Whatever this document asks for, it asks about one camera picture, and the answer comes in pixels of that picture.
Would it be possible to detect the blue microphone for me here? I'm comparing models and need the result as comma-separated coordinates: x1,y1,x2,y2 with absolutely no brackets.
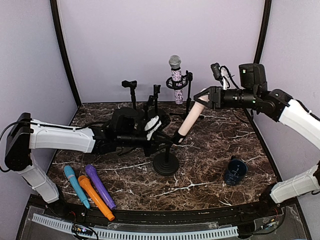
63,165,91,209

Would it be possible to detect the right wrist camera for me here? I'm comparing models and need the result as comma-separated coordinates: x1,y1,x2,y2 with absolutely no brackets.
210,62,238,90

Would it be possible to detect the small circuit board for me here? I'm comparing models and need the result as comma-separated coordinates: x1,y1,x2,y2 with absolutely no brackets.
71,224,94,237

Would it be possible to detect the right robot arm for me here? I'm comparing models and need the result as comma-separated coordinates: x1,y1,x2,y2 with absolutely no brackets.
193,63,320,217

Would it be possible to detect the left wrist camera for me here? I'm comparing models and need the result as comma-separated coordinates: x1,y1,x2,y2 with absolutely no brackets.
143,115,171,141

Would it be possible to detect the black stand of blue microphone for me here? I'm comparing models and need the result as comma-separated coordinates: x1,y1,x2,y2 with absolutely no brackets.
121,80,138,110

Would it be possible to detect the black stand of orange microphone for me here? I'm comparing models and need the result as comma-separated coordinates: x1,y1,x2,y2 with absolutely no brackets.
150,84,166,117

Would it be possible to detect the pink microphone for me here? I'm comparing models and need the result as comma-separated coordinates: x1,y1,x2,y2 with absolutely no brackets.
172,101,205,145

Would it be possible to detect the black tripod shock-mount stand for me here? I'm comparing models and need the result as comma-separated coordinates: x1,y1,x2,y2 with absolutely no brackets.
165,70,193,120

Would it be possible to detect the black stand of purple microphone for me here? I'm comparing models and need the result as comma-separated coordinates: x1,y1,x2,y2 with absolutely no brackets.
143,95,155,120

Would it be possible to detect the white slotted cable duct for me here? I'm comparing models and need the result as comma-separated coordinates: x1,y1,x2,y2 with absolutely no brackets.
31,213,240,240

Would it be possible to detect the orange microphone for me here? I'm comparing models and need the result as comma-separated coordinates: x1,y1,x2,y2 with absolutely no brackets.
78,175,115,221

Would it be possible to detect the dark blue mug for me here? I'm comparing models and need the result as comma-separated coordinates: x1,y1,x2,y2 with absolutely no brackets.
223,155,248,186

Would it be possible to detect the purple microphone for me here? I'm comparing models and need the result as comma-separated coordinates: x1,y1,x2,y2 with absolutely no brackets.
85,164,116,210

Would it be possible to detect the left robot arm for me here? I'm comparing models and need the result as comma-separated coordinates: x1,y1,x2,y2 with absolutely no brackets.
4,107,172,218

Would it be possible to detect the black stand of pink microphone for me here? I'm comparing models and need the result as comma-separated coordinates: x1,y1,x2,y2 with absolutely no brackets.
152,147,180,176

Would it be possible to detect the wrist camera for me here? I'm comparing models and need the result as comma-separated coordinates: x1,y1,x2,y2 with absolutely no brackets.
210,62,238,90
143,115,171,141

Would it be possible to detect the silver glitter microphone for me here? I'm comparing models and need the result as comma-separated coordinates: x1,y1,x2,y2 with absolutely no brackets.
168,55,183,105

